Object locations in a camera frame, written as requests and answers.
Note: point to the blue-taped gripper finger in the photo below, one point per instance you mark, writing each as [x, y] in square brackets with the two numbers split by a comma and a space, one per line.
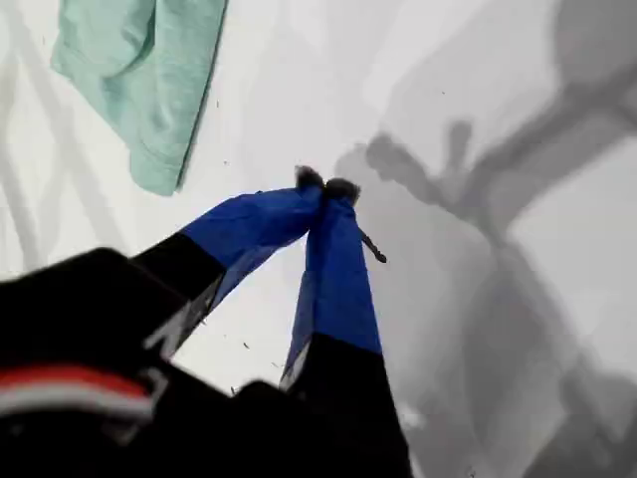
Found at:
[249, 224]
[338, 299]

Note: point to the pale green T-shirt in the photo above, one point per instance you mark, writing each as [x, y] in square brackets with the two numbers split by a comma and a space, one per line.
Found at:
[149, 99]

